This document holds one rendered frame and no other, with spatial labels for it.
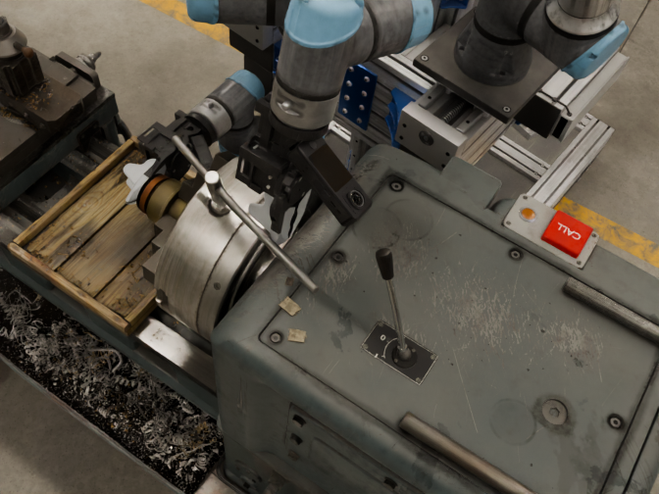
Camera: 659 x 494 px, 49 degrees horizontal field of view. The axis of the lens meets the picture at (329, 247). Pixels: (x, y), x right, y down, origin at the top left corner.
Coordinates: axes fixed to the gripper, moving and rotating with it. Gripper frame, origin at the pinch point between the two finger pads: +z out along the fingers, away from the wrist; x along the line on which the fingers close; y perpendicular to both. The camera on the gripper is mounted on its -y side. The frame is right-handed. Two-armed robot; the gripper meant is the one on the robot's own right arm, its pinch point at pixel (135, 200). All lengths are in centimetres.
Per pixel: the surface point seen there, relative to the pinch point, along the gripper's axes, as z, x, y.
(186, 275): 9.4, 8.6, -20.8
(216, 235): 3.5, 13.8, -22.0
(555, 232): -26, 18, -63
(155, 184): -2.9, 3.5, -2.5
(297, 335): 10.8, 17.5, -42.2
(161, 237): 4.0, 2.2, -9.9
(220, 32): -134, -108, 98
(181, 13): -133, -108, 119
